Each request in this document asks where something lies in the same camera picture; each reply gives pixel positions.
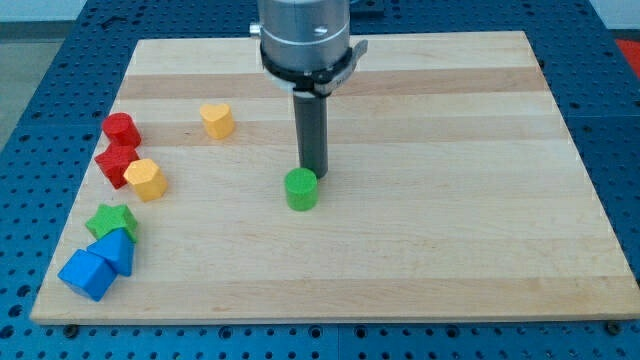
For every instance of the light wooden board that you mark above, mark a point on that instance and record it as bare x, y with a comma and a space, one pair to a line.
455, 193

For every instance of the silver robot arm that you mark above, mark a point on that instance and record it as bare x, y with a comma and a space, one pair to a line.
304, 35

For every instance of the green cylinder block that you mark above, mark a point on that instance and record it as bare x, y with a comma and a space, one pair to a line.
301, 187

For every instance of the red star block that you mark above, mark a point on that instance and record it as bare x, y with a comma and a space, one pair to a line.
114, 161

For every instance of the blue triangle block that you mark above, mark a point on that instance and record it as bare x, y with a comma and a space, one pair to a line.
117, 249

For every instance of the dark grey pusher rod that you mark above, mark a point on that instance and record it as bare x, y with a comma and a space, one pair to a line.
311, 130

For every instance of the red cylinder block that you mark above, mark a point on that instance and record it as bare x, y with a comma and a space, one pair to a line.
121, 130

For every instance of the blue cube block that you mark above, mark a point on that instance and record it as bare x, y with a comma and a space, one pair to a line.
87, 274

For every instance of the green star block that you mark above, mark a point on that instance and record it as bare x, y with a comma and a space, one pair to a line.
110, 218

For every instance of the yellow heart block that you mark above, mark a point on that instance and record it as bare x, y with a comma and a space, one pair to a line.
217, 120

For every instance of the yellow hexagon block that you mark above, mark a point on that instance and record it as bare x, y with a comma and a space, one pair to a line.
146, 179

